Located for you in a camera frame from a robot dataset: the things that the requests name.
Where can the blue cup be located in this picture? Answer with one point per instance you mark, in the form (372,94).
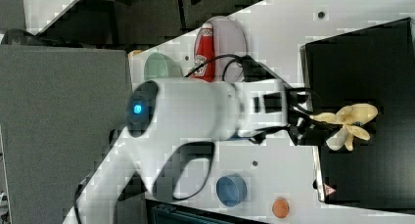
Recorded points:
(231,189)

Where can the grey round plate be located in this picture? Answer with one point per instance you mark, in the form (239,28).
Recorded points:
(227,39)

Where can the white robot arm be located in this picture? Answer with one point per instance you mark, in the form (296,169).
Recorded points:
(170,135)

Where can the black toaster oven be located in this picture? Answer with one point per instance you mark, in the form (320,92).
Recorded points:
(374,65)

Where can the red ketchup bottle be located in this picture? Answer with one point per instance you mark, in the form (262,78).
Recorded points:
(204,55)

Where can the peeled yellow banana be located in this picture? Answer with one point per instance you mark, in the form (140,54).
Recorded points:
(351,119)

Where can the orange fruit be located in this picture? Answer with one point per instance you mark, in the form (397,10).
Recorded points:
(280,208)

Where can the green oval colander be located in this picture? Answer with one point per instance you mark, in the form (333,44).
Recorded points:
(161,66)

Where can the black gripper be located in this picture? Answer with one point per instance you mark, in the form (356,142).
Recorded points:
(298,118)

